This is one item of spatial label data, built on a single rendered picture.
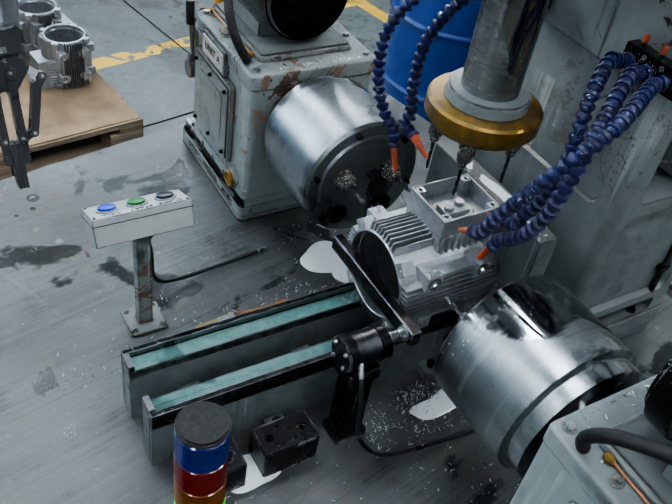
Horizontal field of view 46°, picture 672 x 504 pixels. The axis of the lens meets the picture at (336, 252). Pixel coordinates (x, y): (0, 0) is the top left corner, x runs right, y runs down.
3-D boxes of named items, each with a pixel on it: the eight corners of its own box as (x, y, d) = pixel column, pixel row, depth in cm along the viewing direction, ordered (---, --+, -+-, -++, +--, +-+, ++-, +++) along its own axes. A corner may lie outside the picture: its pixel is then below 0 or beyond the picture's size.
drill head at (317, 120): (328, 131, 185) (343, 32, 168) (414, 227, 163) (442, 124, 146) (229, 151, 174) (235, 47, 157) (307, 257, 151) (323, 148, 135)
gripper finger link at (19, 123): (-1, 66, 118) (9, 64, 118) (16, 139, 122) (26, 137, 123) (3, 70, 114) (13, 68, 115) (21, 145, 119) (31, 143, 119)
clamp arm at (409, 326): (422, 343, 127) (343, 244, 143) (426, 330, 125) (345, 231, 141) (404, 349, 126) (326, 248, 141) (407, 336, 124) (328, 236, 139)
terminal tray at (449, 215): (456, 204, 144) (466, 171, 139) (492, 240, 137) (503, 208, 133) (401, 218, 139) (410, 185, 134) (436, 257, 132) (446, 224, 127)
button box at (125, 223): (181, 214, 142) (177, 186, 140) (195, 226, 136) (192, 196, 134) (85, 236, 134) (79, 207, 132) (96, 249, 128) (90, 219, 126)
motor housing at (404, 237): (425, 252, 157) (448, 174, 144) (483, 317, 145) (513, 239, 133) (338, 277, 148) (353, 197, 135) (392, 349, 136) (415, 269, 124)
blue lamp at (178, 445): (216, 421, 91) (217, 397, 88) (237, 462, 87) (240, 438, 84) (166, 439, 88) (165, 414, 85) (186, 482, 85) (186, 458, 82)
